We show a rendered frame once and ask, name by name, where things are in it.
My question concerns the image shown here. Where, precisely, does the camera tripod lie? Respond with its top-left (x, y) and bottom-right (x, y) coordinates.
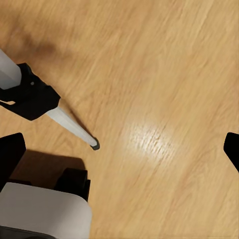
top-left (0, 49), bottom-right (100, 150)

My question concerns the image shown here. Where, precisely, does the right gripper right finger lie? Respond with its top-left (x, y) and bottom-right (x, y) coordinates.
top-left (224, 132), bottom-right (239, 172)

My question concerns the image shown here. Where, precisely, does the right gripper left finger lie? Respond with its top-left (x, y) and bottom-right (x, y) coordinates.
top-left (0, 132), bottom-right (26, 192)

